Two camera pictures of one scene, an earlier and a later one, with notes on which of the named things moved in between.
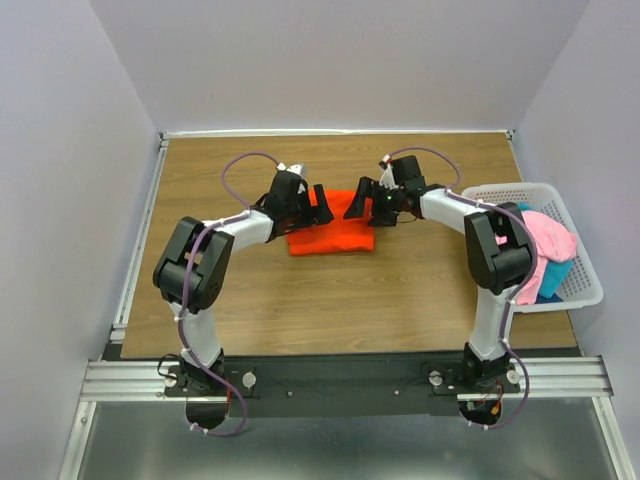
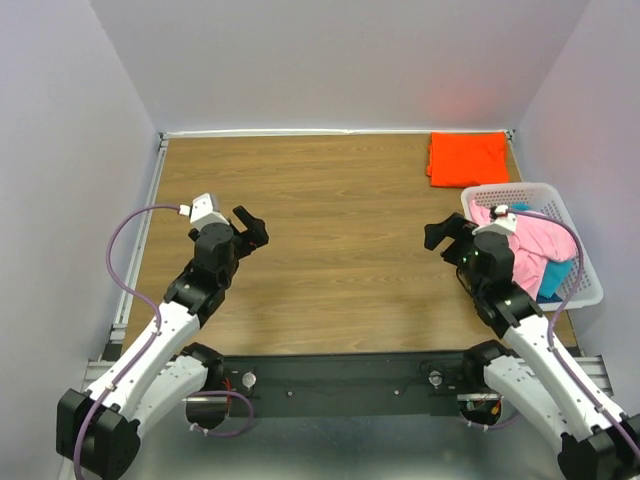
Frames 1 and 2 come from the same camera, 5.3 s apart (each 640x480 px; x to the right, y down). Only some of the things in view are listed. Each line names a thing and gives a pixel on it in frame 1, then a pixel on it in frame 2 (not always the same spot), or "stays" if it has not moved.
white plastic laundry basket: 585,286 stays
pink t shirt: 554,242 stays
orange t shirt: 338,235 to 462,159
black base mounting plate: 344,386 stays
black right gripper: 370,188 to 455,226
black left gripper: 314,215 to 255,235
